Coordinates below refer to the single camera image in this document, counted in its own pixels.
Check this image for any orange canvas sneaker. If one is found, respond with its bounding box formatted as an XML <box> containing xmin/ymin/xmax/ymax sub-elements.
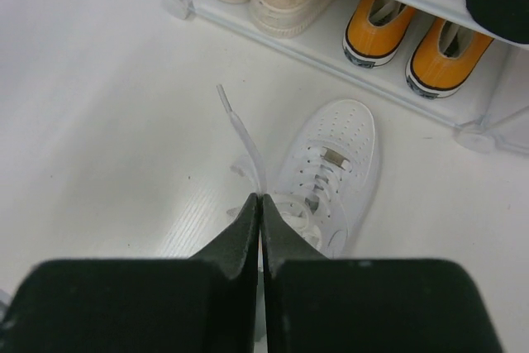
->
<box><xmin>405</xmin><ymin>18</ymin><xmax>493</xmax><ymax>99</ymax></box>
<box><xmin>342</xmin><ymin>0</ymin><xmax>417</xmax><ymax>69</ymax></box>

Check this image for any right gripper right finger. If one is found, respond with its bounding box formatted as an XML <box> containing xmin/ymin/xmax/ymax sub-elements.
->
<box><xmin>260</xmin><ymin>196</ymin><xmax>502</xmax><ymax>352</ymax></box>

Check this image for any white plastic shoe cabinet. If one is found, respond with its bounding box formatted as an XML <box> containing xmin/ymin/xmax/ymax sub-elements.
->
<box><xmin>166</xmin><ymin>0</ymin><xmax>528</xmax><ymax>154</ymax></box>

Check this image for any white sneaker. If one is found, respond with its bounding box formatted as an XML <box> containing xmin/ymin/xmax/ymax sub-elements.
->
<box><xmin>217</xmin><ymin>85</ymin><xmax>380</xmax><ymax>258</ymax></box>

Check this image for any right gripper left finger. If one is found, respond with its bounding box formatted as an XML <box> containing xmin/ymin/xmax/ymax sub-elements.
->
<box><xmin>1</xmin><ymin>194</ymin><xmax>260</xmax><ymax>352</ymax></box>

